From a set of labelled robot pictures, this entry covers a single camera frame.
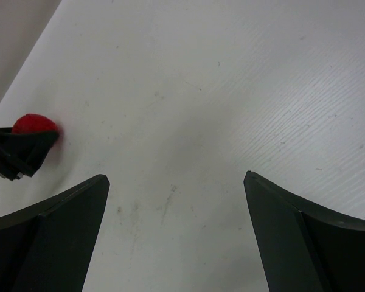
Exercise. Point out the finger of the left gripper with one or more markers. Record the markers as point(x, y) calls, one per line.
point(23, 154)

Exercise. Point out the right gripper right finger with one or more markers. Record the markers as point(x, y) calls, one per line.
point(304, 246)

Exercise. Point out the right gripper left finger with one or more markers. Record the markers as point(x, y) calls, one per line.
point(48, 246)

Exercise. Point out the red fake apple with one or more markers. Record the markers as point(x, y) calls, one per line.
point(36, 126)

